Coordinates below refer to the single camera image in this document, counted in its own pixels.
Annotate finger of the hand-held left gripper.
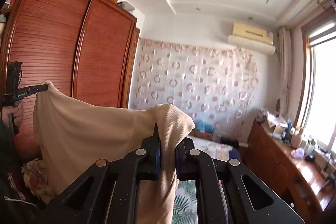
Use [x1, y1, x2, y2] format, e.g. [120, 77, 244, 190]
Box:
[31, 84, 49, 94]

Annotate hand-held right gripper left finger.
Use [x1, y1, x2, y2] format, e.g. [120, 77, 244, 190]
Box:
[34, 123, 162, 224]

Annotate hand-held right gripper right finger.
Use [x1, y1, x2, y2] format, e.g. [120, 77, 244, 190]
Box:
[175, 137, 306, 224]

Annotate beige printed t-shirt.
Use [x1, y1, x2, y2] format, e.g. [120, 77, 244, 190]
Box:
[33, 81, 196, 224]

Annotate person's left hand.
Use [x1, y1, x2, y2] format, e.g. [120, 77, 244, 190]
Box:
[1, 102, 25, 127]

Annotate floral quilt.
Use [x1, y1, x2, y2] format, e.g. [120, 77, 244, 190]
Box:
[22, 135, 238, 205]

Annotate blue plastic bag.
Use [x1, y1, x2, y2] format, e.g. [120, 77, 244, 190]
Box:
[196, 120, 214, 132]

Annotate brown slatted wooden wardrobe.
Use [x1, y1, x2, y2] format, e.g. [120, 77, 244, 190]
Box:
[0, 0, 141, 161]

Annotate bed with dark blue sheet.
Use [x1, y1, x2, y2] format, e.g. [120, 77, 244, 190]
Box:
[228, 148, 242, 161]

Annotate long wooden sideboard cabinet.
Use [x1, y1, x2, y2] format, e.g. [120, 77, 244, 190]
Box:
[245, 119, 336, 219]

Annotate circle patterned sheer curtain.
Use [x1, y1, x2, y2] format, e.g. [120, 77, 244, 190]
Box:
[130, 38, 259, 130]

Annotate open cardboard box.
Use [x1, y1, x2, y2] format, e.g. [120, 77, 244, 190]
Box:
[264, 112, 288, 138]

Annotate white box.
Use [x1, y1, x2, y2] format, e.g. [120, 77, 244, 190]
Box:
[118, 1, 135, 10]

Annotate green capped bottle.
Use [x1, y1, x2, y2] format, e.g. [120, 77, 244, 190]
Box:
[307, 137, 317, 156]

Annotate bundled patterned window curtain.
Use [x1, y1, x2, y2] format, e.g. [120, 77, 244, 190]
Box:
[277, 27, 292, 109]

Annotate wooden framed window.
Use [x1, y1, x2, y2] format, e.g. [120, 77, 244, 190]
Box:
[294, 7, 336, 156]

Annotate cream wall air conditioner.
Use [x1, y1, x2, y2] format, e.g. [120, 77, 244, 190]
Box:
[232, 21, 274, 44]

